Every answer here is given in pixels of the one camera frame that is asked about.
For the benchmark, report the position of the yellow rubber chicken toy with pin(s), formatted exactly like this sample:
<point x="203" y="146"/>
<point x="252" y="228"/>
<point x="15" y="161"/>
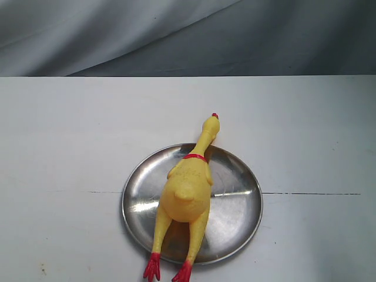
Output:
<point x="185" y="198"/>

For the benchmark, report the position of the grey fabric backdrop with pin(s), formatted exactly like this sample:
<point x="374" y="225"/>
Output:
<point x="187" y="38"/>

